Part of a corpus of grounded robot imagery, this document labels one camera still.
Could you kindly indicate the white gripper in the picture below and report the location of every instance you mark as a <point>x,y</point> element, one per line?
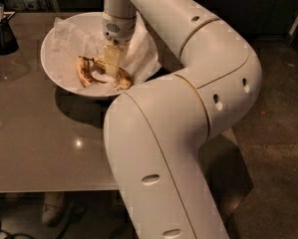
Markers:
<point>119,30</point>

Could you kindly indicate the long spotted banana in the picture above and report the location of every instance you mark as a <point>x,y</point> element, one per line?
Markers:
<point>123,78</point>

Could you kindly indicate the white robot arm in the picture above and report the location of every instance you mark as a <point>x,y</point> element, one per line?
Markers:
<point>153,131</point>

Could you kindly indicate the short spotted banana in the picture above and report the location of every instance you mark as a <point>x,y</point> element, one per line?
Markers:
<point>84,70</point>

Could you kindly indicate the white ceramic bowl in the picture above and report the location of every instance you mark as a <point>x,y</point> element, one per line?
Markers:
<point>65,83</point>

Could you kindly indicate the white paper liner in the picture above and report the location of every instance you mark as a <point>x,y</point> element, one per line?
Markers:
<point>72,40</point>

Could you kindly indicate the black mesh container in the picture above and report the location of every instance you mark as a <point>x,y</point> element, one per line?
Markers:
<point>8,42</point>

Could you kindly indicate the white shoe under table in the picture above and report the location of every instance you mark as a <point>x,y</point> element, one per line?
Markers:
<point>53,208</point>

